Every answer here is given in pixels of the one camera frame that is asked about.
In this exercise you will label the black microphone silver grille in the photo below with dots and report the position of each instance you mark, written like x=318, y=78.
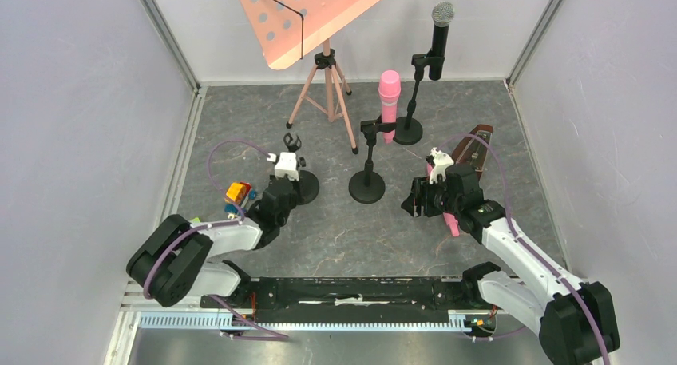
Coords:
x=442, y=15

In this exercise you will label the pink microphone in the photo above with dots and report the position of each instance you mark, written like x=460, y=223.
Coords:
x=450, y=219
x=389, y=89

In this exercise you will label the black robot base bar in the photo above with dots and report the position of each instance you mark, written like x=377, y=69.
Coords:
x=355, y=299

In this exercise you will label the colourful toy block stack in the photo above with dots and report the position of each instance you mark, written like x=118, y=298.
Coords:
x=238, y=195

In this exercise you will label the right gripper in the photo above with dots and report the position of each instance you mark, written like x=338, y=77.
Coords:
x=420, y=195

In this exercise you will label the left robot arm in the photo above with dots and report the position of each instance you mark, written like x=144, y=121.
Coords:
x=177, y=259

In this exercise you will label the brown metronome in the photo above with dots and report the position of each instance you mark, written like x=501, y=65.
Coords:
x=472, y=151

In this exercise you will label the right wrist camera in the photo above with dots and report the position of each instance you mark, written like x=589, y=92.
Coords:
x=437, y=163

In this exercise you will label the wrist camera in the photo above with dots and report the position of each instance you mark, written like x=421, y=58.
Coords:
x=437, y=163
x=286, y=165

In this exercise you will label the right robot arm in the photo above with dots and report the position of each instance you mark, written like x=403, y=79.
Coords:
x=574, y=320

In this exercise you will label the pink music stand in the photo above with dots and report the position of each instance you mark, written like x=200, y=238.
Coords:
x=288, y=30

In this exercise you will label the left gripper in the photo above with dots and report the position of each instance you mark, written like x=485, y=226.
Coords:
x=295, y=185

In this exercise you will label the black microphone stand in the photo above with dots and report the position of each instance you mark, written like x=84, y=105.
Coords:
x=367, y=186
x=408, y=130
x=308, y=183

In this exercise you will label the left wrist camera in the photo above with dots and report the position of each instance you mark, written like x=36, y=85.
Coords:
x=286, y=165

